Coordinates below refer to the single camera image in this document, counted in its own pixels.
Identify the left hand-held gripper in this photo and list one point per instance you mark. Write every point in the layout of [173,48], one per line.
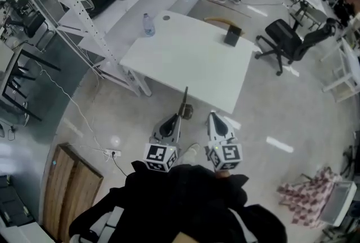
[158,153]

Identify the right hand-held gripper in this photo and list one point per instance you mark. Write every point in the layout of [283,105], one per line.
[226,154]

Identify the person's right forearm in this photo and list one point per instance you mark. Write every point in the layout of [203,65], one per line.
[225,173]

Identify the person's white shoe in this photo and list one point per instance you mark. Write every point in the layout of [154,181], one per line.
[191,152]

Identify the white power strip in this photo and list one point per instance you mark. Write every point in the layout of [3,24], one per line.
[114,153]

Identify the person's black clothing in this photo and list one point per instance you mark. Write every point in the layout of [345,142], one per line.
[182,202]

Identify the black box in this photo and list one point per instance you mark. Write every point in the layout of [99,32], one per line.
[232,36]

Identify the clear plastic water bottle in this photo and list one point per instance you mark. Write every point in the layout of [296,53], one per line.
[148,26]

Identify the wooden chair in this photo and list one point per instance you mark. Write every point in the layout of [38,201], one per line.
[222,21]

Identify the black office chair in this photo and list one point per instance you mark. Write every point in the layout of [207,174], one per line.
[284,39]

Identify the pink checkered cloth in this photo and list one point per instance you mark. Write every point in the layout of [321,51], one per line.
[308,197]

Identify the wooden board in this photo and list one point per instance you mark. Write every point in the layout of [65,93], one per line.
[70,188]

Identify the white plastic bin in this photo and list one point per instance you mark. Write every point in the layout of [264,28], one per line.
[339,202]

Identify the white metal shelf rack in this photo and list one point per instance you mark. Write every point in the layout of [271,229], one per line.
[81,15]

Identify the grey chair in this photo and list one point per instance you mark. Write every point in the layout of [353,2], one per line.
[309,12]

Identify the black mesh chair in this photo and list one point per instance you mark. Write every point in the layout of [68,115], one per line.
[28,21]

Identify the white frame table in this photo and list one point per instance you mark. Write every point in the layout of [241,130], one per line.
[347,67]

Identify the black frame table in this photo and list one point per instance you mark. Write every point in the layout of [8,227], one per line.
[11,67]

